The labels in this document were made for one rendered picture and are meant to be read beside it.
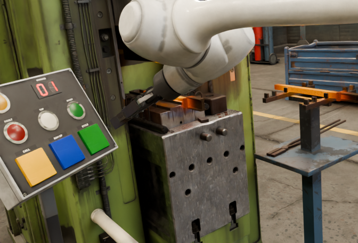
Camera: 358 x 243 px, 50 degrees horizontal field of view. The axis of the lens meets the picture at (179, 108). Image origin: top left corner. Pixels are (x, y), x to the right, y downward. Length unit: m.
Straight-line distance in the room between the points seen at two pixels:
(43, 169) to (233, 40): 0.54
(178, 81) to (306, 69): 4.46
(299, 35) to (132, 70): 9.01
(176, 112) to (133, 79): 0.49
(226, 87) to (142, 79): 0.42
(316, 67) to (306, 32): 5.36
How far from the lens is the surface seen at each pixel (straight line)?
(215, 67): 0.79
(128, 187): 1.56
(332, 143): 1.88
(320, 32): 10.26
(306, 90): 1.72
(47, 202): 1.18
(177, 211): 1.46
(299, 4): 0.64
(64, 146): 1.04
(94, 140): 1.10
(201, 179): 1.49
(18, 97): 1.05
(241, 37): 0.77
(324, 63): 5.12
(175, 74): 0.84
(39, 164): 0.98
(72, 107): 1.12
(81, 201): 1.49
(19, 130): 1.00
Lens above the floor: 1.32
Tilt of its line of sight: 14 degrees down
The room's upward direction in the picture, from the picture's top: 7 degrees counter-clockwise
